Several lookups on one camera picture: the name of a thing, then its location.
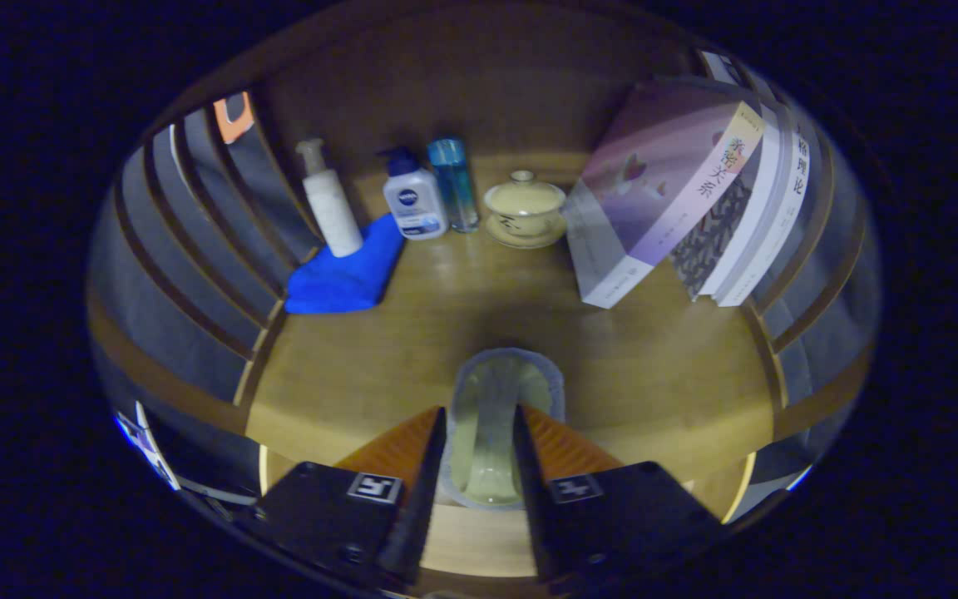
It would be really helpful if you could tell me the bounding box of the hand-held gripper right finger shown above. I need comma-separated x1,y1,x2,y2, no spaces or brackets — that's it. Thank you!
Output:
512,404,729,587

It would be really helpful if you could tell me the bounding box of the pale green ornament grey base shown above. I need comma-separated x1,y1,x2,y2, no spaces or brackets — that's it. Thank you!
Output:
437,348,567,510

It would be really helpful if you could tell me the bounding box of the teal blue bottle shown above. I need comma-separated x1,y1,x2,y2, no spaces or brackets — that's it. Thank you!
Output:
427,137,480,234

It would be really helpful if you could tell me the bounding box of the wooden cabinet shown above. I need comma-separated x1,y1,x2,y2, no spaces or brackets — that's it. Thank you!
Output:
88,17,883,583

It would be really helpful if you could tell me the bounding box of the wooden countertop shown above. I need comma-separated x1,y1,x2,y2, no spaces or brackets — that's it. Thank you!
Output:
244,152,786,508

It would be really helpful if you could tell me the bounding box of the beige lidded tea bowl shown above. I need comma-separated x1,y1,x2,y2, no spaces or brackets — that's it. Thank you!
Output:
483,170,568,250

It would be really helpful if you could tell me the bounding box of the blue cloth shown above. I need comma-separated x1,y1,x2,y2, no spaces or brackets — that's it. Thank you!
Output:
284,213,407,315

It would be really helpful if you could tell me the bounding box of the white book with black lettering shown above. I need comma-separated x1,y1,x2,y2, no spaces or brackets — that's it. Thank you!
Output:
716,116,812,309

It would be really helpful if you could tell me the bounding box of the white pump bottle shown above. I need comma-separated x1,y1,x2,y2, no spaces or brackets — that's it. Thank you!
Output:
296,138,364,259

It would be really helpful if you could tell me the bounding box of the purple book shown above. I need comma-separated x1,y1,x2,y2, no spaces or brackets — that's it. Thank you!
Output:
562,79,767,310

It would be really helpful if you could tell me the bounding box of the white bottle with blue cap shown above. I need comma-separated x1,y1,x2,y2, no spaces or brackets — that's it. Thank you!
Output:
377,146,449,241

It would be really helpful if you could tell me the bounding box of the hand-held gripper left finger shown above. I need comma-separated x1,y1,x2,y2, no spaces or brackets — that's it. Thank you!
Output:
230,406,448,587

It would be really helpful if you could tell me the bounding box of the dark patterned book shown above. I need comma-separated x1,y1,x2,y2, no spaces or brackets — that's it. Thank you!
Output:
669,175,754,300

